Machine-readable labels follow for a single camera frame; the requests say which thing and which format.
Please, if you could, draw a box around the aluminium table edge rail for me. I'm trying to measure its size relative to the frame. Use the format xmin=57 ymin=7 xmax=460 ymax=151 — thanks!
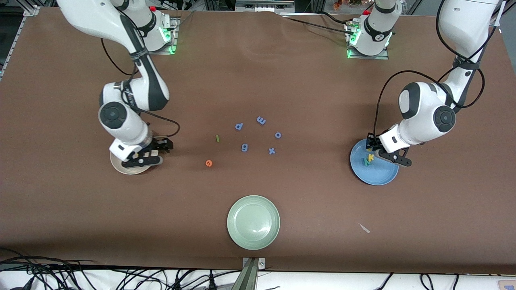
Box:
xmin=0 ymin=16 xmax=25 ymax=81

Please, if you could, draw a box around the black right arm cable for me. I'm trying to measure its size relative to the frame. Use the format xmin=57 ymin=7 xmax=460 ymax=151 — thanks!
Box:
xmin=100 ymin=8 xmax=180 ymax=139

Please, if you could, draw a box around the blue plate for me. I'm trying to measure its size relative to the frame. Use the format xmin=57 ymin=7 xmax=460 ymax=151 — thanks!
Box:
xmin=350 ymin=138 xmax=399 ymax=186

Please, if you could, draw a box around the aluminium arm base plate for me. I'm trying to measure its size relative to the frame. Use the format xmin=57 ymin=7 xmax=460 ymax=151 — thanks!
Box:
xmin=346 ymin=19 xmax=389 ymax=60
xmin=134 ymin=16 xmax=178 ymax=55

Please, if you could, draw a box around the grey background device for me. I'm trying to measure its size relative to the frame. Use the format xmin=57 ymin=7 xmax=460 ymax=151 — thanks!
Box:
xmin=235 ymin=0 xmax=295 ymax=12

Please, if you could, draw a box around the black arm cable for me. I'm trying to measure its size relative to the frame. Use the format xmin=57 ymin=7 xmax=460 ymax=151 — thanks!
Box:
xmin=100 ymin=8 xmax=180 ymax=139
xmin=373 ymin=0 xmax=502 ymax=139

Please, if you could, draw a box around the beige brown plate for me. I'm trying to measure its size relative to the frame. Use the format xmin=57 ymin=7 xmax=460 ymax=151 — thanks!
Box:
xmin=110 ymin=151 xmax=156 ymax=175

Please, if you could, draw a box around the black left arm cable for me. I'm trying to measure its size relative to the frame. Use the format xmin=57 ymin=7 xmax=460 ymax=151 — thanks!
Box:
xmin=373 ymin=0 xmax=502 ymax=139

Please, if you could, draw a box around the aluminium frame strut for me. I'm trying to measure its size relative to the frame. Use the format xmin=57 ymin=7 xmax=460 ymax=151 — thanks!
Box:
xmin=22 ymin=0 xmax=41 ymax=17

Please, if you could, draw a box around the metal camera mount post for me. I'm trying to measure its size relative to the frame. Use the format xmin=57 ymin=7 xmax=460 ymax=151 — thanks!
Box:
xmin=232 ymin=257 xmax=266 ymax=290

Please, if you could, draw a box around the pale green plate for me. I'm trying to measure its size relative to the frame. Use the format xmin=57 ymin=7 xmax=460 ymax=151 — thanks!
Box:
xmin=227 ymin=195 xmax=281 ymax=251

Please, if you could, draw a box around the brown table cover sheet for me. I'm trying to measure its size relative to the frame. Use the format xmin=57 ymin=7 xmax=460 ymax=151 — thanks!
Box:
xmin=0 ymin=7 xmax=516 ymax=275

